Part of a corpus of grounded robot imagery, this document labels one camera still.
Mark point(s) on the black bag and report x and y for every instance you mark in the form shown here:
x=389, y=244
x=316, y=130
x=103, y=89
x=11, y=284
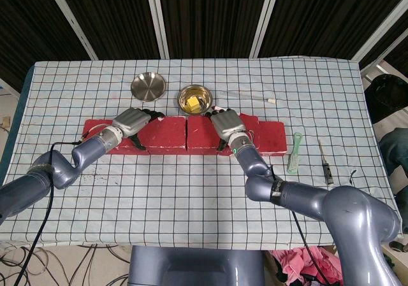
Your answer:
x=385, y=98

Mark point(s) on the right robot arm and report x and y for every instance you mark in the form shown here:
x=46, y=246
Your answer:
x=350, y=216

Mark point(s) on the grey-blue robot torso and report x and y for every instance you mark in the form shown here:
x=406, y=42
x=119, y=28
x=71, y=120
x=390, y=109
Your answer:
x=191, y=267

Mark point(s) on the green scrub brush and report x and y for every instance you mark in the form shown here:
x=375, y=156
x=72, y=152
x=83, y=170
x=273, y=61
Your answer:
x=294, y=163

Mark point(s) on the yellow cube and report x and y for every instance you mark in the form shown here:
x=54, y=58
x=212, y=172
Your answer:
x=193, y=102

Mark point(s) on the steel bowl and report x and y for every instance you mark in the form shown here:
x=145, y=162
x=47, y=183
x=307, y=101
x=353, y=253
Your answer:
x=184, y=100

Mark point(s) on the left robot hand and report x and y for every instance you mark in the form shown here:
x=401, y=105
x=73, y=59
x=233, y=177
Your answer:
x=130, y=122

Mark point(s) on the clear rod with white tip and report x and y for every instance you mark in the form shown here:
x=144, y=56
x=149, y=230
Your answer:
x=272, y=101

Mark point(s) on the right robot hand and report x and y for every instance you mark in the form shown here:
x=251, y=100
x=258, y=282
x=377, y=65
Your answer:
x=228, y=123

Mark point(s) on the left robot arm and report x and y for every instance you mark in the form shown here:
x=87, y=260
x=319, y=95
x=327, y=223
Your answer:
x=63, y=168

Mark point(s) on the checkered tablecloth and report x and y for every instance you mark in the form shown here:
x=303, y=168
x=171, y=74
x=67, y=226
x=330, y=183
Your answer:
x=159, y=209

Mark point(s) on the shallow steel plate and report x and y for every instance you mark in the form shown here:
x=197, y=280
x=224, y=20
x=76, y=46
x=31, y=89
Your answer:
x=148, y=87

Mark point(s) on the pink cloth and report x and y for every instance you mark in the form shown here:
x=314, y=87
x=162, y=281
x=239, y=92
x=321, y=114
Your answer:
x=296, y=260

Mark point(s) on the dark teal fabric bundle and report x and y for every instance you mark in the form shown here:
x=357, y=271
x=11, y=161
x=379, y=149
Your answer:
x=395, y=149

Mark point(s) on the white partition post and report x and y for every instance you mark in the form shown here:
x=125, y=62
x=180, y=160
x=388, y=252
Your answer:
x=379, y=35
x=70, y=20
x=265, y=20
x=157, y=20

